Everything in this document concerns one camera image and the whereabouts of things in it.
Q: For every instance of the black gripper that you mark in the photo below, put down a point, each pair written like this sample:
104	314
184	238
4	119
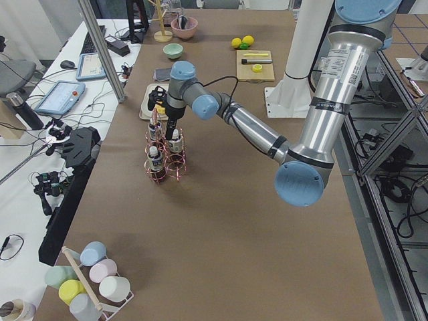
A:
174	114

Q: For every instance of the tea bottle rack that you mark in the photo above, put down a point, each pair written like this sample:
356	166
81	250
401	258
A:
176	145
155	131
156	164

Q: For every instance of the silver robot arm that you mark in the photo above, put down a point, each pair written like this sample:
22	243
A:
330	48

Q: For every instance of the cream tray bear drawing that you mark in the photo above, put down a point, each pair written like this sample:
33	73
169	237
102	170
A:
145	113

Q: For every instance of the tea bottle front rack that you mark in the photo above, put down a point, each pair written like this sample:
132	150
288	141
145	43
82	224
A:
156	164

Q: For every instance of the grey folded cloth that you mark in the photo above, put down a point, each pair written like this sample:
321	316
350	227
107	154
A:
162	74

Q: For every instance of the mint green bowl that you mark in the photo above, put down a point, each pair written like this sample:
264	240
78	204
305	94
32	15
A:
173	50

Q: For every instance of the wooden mug tree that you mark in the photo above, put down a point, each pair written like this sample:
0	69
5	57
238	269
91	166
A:
163	35

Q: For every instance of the bamboo cutting board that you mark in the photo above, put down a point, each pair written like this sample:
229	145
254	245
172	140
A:
244	72

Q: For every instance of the steel muddler black tip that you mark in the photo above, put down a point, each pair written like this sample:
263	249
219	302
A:
255	61

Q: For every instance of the blue teach pendant far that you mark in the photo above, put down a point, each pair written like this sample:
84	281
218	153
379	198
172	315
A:
89	67

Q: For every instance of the blue teach pendant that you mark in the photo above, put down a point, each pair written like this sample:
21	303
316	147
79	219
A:
89	67
61	98

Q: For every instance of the yellow plastic knife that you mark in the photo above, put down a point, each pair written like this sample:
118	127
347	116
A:
256	54

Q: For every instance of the pink bowl with ice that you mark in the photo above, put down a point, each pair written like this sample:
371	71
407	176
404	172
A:
184	28

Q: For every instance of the half lemon slice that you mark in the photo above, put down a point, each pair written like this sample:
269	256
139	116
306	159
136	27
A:
257	68

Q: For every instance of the yellow lemon lower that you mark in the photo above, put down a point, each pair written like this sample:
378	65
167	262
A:
236	42

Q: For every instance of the yellow lemon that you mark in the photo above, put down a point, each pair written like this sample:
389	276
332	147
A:
236	42
248	39

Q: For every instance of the green lime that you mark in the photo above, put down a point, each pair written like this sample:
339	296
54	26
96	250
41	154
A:
244	46

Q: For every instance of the black keyboard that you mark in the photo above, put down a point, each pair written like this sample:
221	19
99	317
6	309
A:
88	45

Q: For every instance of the yellow lemon upper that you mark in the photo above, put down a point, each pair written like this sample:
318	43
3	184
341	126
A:
248	39

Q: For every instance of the blue teach pendant near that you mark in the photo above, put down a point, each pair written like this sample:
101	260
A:
61	98

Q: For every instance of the computer mouse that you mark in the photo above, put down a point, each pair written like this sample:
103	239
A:
67	64

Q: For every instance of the light blue cup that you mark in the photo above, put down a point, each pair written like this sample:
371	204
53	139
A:
93	252

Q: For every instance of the black thermos bottle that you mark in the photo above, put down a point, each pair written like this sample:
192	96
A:
23	109

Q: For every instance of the pink cup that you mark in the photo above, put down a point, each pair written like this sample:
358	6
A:
102	269

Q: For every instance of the white cup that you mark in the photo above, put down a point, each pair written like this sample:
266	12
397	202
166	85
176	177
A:
114	288

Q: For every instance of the green cup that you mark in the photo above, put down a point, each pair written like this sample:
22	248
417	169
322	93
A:
55	276

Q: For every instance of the yellow cup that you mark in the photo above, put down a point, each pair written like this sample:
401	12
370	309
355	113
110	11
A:
69	290

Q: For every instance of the grey blue cup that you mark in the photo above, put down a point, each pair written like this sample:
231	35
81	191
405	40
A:
83	309

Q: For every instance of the paper coffee cup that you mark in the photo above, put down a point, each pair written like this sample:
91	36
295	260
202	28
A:
17	310

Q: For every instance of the copper wire bottle rack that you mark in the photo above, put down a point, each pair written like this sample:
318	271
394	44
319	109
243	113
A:
174	168

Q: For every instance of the aluminium frame post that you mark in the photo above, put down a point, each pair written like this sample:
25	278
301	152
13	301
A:
101	47

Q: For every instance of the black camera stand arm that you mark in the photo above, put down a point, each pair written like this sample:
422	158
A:
77	152

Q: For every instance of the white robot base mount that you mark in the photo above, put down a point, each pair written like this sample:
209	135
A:
291	97

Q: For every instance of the white wire cup rack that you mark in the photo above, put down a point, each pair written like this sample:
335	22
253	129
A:
108	308

